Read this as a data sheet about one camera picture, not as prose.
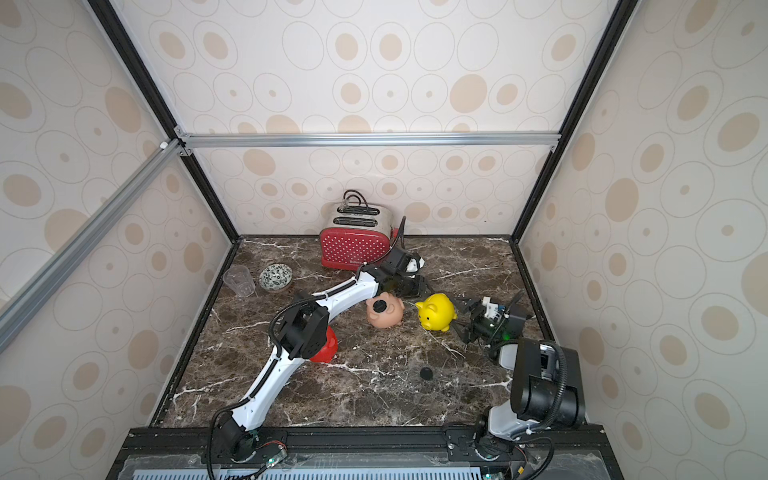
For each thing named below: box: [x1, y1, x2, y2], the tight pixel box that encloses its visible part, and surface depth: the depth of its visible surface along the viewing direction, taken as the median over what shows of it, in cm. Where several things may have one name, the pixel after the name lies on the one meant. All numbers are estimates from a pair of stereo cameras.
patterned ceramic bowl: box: [258, 262, 294, 293], surface depth 107 cm
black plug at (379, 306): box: [373, 299, 387, 313], surface depth 91 cm
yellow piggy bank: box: [416, 293, 457, 332], surface depth 91 cm
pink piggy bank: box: [366, 292, 405, 329], surface depth 91 cm
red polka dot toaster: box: [320, 202, 399, 270], surface depth 104 cm
